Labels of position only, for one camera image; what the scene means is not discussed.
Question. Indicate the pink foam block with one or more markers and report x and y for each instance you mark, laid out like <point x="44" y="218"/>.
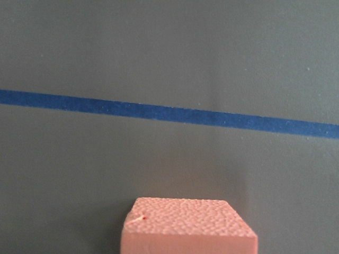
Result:
<point x="180" y="225"/>

